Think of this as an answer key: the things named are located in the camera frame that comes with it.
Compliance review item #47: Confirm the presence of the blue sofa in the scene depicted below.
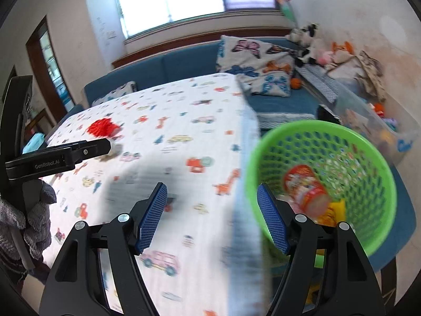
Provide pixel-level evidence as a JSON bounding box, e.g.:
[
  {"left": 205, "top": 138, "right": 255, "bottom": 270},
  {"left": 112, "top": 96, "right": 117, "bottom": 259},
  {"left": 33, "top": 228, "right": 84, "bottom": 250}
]
[{"left": 83, "top": 38, "right": 417, "bottom": 270}]

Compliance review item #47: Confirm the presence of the green wall decoration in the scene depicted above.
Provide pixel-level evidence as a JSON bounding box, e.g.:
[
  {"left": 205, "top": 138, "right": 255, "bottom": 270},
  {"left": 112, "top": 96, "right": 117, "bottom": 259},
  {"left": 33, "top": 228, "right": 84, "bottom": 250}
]
[{"left": 271, "top": 0, "right": 297, "bottom": 27}]

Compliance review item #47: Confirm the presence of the printed blanket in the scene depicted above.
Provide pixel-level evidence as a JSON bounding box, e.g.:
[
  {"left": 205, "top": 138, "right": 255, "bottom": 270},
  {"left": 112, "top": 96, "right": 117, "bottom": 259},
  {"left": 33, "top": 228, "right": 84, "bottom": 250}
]
[{"left": 39, "top": 72, "right": 274, "bottom": 316}]

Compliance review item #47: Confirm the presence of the window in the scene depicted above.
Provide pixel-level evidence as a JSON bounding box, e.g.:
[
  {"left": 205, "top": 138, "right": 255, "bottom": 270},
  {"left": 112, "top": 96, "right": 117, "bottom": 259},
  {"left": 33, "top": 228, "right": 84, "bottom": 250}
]
[{"left": 113, "top": 0, "right": 284, "bottom": 41}]

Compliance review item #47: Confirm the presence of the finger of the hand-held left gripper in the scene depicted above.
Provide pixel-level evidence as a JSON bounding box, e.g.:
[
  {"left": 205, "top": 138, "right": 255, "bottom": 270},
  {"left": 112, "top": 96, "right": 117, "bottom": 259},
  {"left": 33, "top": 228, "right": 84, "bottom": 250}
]
[{"left": 70, "top": 138, "right": 112, "bottom": 168}]

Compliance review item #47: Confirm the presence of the cow plush toy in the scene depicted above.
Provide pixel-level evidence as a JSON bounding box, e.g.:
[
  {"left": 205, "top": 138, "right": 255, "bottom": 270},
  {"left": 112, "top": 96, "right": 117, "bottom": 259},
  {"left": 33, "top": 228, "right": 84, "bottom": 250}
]
[{"left": 284, "top": 22, "right": 322, "bottom": 67}]

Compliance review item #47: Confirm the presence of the orange fox plush toy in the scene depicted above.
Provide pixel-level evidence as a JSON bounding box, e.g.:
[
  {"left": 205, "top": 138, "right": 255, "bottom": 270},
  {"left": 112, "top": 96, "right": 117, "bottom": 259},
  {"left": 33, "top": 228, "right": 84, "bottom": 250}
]
[{"left": 330, "top": 41, "right": 356, "bottom": 62}]

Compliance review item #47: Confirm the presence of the butterfly print pillow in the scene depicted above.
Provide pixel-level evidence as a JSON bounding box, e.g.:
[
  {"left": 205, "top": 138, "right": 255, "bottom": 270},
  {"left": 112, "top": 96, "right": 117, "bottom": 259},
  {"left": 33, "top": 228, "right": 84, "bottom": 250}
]
[{"left": 216, "top": 34, "right": 297, "bottom": 98}]

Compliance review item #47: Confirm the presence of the green plastic basket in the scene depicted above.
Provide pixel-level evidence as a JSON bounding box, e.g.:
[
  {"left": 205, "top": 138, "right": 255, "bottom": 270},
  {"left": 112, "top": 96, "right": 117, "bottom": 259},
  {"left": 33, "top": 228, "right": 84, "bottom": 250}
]
[{"left": 245, "top": 120, "right": 397, "bottom": 258}]

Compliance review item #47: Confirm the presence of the clear plastic storage box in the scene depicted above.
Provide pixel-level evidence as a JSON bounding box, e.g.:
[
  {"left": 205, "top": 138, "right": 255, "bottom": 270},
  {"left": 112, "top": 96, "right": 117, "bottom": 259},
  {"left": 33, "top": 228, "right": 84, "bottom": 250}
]
[{"left": 335, "top": 80, "right": 417, "bottom": 167}]

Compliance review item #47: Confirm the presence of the yellow snack packet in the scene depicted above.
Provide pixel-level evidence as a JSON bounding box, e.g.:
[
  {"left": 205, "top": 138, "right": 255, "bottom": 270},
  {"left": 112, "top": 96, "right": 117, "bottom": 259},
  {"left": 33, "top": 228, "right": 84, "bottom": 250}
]
[{"left": 316, "top": 200, "right": 347, "bottom": 228}]

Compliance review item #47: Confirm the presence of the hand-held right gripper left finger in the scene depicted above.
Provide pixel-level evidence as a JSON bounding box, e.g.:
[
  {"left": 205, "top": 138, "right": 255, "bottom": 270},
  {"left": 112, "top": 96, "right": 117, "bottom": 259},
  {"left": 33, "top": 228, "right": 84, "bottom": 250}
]
[{"left": 43, "top": 182, "right": 168, "bottom": 316}]

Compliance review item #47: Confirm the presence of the brown white patterned cloth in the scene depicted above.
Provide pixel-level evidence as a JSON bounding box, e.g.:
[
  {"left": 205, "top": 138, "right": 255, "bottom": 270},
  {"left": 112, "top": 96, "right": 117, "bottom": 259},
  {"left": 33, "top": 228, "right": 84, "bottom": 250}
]
[{"left": 358, "top": 50, "right": 388, "bottom": 103}]

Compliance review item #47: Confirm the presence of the red foam fruit net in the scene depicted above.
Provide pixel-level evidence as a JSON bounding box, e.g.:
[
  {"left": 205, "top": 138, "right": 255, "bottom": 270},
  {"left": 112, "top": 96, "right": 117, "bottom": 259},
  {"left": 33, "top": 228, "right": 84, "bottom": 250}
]
[{"left": 86, "top": 118, "right": 121, "bottom": 139}]

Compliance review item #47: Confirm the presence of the person's left hand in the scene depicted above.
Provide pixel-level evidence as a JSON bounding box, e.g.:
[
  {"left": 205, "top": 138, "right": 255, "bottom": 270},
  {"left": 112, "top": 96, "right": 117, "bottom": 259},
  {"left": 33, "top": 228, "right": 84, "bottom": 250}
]
[{"left": 0, "top": 181, "right": 57, "bottom": 260}]

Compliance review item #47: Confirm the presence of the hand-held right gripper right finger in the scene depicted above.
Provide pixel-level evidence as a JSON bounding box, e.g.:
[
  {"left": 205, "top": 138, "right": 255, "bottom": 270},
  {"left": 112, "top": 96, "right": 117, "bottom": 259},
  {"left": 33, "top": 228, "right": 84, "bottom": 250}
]
[{"left": 257, "top": 184, "right": 387, "bottom": 316}]

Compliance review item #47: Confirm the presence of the small patterned pillow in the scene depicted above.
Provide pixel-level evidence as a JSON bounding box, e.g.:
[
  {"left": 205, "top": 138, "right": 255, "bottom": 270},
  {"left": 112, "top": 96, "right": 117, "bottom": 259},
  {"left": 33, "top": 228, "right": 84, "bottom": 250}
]
[{"left": 91, "top": 80, "right": 138, "bottom": 106}]

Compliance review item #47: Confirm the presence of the person's left forearm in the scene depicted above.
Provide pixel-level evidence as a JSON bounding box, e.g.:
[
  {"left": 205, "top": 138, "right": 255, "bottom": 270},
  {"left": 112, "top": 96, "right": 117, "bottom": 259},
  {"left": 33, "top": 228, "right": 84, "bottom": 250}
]
[{"left": 0, "top": 224, "right": 32, "bottom": 285}]

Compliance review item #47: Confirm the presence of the red paper noodle cup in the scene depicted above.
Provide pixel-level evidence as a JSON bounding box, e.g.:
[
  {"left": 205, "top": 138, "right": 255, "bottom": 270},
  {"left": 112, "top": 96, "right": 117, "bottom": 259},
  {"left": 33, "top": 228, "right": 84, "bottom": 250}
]
[{"left": 283, "top": 165, "right": 332, "bottom": 220}]

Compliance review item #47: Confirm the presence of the wooden door frame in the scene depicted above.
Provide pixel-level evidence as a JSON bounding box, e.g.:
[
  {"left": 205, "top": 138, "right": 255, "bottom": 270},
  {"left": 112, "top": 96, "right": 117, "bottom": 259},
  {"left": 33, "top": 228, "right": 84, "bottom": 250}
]
[{"left": 26, "top": 16, "right": 77, "bottom": 120}]

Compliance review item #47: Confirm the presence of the grey patterned folded cloth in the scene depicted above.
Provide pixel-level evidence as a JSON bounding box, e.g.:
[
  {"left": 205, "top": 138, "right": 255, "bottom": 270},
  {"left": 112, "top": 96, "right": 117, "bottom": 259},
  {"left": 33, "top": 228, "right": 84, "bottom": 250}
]
[{"left": 295, "top": 65, "right": 340, "bottom": 104}]

